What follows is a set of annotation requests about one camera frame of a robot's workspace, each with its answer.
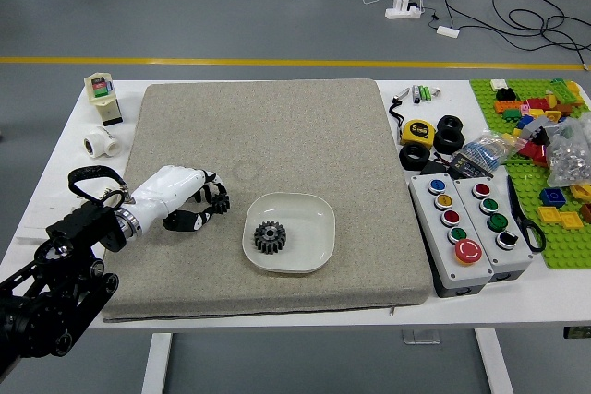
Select green brick baseplate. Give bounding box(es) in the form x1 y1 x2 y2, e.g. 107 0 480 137
469 78 591 270

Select bag of silver nuts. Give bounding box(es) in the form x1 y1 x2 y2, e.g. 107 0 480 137
544 112 591 187

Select yellow tape measure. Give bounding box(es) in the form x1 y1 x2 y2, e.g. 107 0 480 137
400 118 437 147

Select white power strip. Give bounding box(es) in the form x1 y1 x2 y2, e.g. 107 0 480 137
385 0 424 20

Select white square plate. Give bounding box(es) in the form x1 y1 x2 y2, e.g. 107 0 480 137
243 192 337 275

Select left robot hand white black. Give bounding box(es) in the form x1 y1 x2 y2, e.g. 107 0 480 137
123 164 231 234

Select white flat board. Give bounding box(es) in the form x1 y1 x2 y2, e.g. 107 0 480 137
16 202 78 245

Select black floor cable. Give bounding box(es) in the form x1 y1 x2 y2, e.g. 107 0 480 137
491 0 591 67

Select white pipe tee fitting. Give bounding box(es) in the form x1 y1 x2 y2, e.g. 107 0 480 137
83 124 124 161

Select blue brick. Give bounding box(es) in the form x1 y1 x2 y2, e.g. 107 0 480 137
539 187 567 208

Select metal bracket under table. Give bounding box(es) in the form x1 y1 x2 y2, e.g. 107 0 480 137
401 328 440 345

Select bag of blue parts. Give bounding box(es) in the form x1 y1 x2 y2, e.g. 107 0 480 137
454 130 525 173

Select grey brick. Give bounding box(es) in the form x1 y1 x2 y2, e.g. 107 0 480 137
525 115 558 139

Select grey five-button control box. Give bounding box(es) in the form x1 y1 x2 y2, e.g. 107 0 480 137
408 173 494 299

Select grey four-button control box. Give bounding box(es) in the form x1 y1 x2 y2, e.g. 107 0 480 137
452 175 534 283

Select cream switch box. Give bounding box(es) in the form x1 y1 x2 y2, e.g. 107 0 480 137
83 72 124 127

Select white table leg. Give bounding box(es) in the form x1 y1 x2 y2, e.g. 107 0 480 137
475 328 513 394
140 332 173 394

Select black printed card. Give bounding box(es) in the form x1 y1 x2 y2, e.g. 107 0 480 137
450 153 494 181

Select silver stick with black lanyard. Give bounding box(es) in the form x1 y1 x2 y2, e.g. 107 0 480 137
389 87 412 141

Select big black nut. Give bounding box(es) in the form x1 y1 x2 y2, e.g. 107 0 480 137
437 114 464 133
434 127 465 153
399 142 433 171

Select grey-brown mat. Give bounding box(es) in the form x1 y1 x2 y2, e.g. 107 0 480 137
95 78 434 322

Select big black gear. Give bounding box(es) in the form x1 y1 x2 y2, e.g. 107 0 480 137
253 221 290 256

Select small black device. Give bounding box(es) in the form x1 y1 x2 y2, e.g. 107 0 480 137
420 159 456 177

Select black scissors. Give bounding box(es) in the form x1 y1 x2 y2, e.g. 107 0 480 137
506 175 547 254

